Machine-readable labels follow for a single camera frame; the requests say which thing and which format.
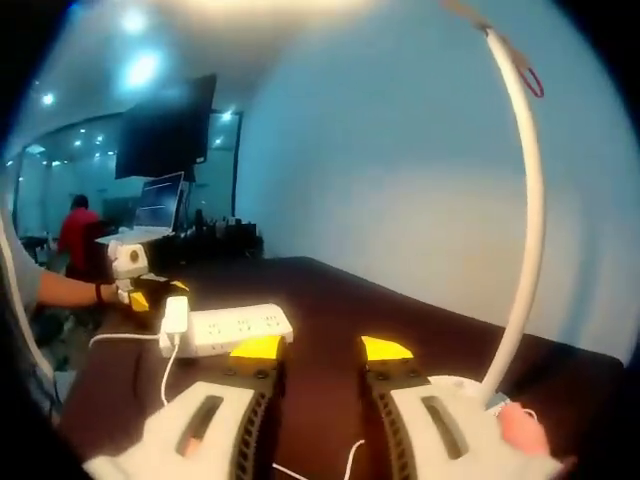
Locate person's left hand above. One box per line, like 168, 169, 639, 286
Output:
101, 282, 129, 307

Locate dark cluttered counter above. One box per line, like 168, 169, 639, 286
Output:
174, 210, 265, 261

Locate white desk lamp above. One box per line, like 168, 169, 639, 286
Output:
439, 0, 546, 416

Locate black wall monitor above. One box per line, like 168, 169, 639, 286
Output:
114, 73, 217, 180

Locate white lamp cable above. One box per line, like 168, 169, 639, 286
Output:
160, 342, 367, 480

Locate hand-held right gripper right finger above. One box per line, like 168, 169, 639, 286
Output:
360, 335, 576, 480

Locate silver laptop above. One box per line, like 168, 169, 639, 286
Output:
94, 171, 185, 246

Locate black monitor stand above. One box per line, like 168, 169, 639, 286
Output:
179, 112, 242, 236

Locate white lamp plug adapter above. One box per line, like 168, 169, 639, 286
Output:
159, 295, 191, 359

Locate white power strip cable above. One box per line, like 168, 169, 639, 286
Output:
89, 332, 164, 350

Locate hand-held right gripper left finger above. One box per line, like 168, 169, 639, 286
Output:
82, 335, 287, 480

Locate person's right hand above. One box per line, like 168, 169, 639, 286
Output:
499, 402, 551, 456

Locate white power strip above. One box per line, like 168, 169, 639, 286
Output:
177, 303, 295, 359

